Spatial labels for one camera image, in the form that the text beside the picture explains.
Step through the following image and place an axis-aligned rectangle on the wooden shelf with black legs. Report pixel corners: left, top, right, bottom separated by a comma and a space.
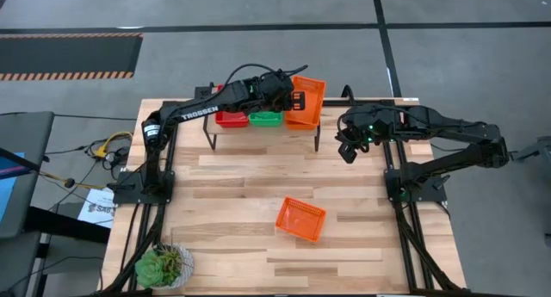
202, 80, 324, 152

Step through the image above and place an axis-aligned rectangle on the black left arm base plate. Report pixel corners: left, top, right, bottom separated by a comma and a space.
112, 170, 176, 206

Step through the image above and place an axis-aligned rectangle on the blue screen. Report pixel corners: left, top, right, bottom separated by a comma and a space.
0, 152, 26, 223

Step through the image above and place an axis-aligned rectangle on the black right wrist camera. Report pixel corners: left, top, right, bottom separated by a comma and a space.
337, 141, 359, 165

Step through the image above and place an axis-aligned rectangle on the black metal table frame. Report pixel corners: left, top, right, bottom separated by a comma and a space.
101, 98, 470, 296

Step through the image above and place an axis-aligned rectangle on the yellow cable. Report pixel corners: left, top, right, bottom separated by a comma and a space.
39, 131, 134, 191

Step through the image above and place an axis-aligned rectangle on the white printed paper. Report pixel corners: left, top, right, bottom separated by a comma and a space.
77, 188, 116, 229

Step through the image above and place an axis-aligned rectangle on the black chair base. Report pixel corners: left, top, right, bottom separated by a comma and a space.
510, 136, 551, 174

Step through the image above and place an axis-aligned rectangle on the black desk beam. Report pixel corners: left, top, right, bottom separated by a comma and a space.
24, 206, 111, 245

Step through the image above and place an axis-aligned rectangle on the green succulent in white pot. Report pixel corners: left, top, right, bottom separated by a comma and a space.
134, 244, 195, 290

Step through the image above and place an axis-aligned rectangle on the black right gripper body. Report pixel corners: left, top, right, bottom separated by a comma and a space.
335, 124, 372, 155

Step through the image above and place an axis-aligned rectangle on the grey side desk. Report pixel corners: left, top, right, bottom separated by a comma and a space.
0, 111, 56, 240

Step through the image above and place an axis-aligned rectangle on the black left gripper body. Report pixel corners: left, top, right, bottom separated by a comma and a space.
257, 71, 298, 114

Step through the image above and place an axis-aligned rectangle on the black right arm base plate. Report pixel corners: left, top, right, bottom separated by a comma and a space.
385, 170, 448, 204

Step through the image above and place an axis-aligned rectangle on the black hazard-striped floor mat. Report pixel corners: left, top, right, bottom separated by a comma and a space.
0, 32, 145, 82

